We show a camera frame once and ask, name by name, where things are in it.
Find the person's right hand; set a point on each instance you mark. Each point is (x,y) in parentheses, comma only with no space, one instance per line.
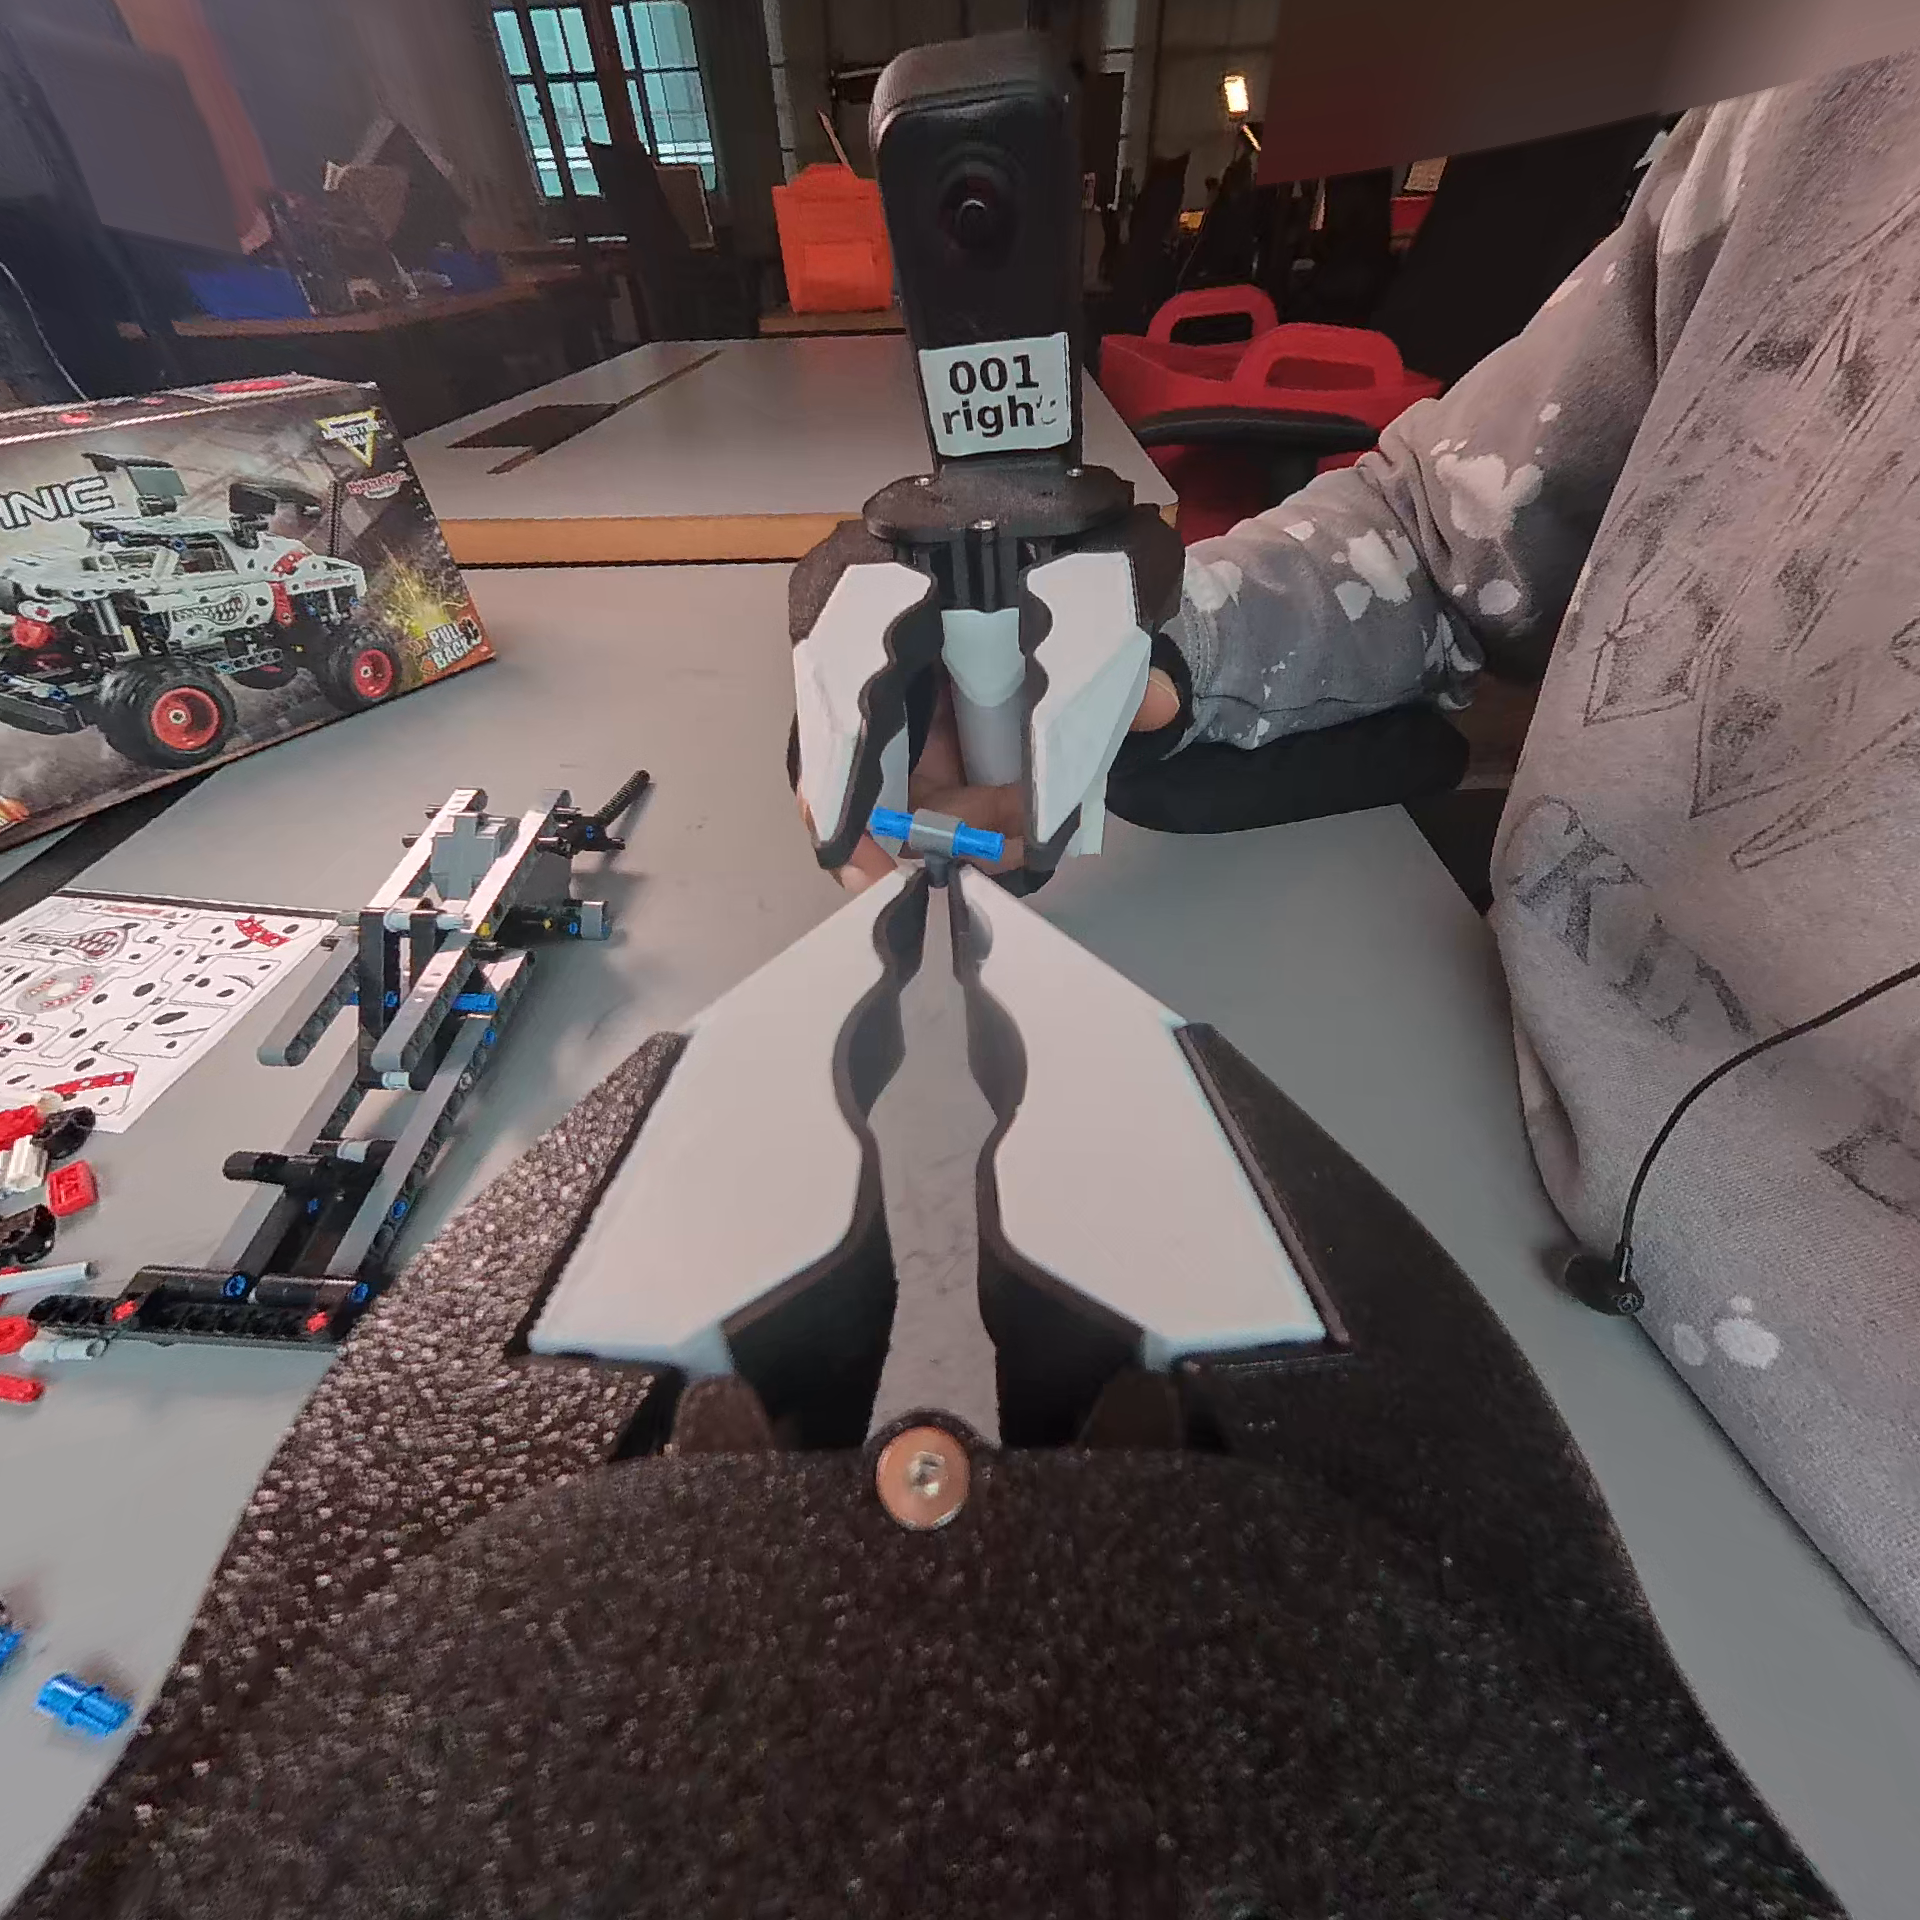
(868,865)

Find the person's right forearm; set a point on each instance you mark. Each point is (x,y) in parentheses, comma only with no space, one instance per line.
(1351,571)

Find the blue toy pin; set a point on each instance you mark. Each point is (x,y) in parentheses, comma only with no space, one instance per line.
(916,827)

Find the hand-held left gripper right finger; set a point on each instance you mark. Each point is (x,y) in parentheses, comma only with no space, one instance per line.
(1172,1200)

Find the pile of red white bricks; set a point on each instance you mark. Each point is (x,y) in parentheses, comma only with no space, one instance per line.
(37,1200)

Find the toy truck cardboard box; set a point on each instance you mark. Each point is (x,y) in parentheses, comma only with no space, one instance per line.
(211,585)

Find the orange plastic crate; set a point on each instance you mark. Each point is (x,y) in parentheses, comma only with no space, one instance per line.
(836,241)

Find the grey desk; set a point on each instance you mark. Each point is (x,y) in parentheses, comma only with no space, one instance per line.
(603,721)

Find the grey table with wooden edge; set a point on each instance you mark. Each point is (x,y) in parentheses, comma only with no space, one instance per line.
(692,451)

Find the white sticker sheet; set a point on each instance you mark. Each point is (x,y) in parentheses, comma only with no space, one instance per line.
(135,1006)

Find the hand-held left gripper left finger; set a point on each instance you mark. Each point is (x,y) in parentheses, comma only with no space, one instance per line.
(692,1200)

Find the grey toy brick chassis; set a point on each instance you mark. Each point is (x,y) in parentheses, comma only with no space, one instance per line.
(391,1051)

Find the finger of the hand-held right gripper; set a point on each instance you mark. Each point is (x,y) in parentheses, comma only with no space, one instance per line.
(855,675)
(1101,675)

